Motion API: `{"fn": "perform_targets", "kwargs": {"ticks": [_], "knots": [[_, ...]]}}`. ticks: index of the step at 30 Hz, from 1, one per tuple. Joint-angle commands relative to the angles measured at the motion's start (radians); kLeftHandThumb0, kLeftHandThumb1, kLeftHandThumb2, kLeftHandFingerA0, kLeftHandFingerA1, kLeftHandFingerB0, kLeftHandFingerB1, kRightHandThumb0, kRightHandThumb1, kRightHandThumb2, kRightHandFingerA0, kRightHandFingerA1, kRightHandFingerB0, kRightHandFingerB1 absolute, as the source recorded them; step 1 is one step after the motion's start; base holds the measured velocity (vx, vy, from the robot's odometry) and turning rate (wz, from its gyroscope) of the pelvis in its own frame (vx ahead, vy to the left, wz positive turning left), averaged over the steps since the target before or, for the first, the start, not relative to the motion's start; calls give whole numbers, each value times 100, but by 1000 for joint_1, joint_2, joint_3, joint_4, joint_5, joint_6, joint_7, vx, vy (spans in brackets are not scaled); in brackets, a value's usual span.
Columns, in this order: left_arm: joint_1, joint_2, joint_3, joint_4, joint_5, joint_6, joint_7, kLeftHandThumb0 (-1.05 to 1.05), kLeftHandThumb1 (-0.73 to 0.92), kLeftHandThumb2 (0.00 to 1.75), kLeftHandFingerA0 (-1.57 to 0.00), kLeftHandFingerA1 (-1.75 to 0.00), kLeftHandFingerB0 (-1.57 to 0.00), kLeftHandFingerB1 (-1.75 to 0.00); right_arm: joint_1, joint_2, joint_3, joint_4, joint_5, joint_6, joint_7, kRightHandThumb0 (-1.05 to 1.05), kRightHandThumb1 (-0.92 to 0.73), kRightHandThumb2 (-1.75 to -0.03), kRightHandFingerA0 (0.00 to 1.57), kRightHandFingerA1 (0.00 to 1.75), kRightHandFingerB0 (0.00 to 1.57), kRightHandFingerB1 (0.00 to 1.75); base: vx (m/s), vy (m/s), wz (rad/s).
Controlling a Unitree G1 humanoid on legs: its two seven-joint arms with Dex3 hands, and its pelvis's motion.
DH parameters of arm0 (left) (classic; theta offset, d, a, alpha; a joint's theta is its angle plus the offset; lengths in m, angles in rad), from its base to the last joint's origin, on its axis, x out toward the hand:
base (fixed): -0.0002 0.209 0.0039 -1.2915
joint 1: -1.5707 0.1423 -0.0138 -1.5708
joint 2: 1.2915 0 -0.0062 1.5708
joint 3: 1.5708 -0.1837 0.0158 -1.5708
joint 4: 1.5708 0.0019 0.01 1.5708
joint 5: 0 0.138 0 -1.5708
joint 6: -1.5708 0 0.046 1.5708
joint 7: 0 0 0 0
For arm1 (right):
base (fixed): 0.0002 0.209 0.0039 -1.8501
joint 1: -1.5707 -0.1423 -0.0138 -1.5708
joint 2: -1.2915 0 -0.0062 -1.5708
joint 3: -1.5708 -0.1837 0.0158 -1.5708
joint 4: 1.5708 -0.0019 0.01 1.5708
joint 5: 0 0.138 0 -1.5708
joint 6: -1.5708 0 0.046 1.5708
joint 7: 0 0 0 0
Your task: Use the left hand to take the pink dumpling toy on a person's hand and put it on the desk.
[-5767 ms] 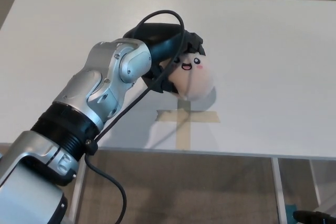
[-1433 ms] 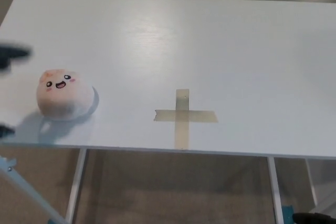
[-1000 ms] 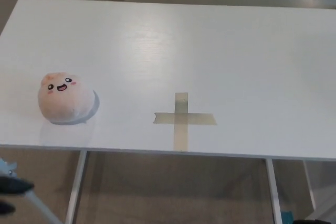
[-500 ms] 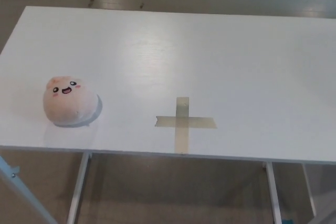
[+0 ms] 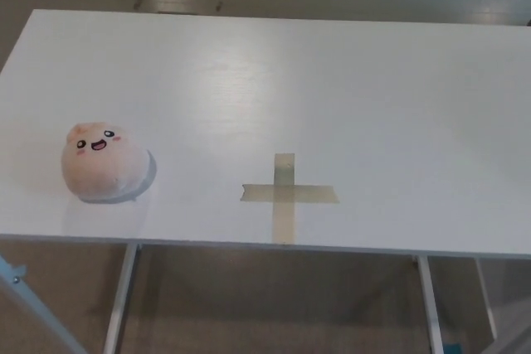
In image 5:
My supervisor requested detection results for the pink dumpling plush toy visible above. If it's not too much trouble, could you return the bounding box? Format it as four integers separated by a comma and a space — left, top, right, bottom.
61, 122, 149, 198

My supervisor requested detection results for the white table leg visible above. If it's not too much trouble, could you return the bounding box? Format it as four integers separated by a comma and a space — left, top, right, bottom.
417, 255, 446, 354
102, 244, 139, 354
475, 257, 499, 343

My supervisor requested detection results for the notched beige tape strip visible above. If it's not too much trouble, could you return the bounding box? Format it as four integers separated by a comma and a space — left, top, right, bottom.
240, 183, 342, 206

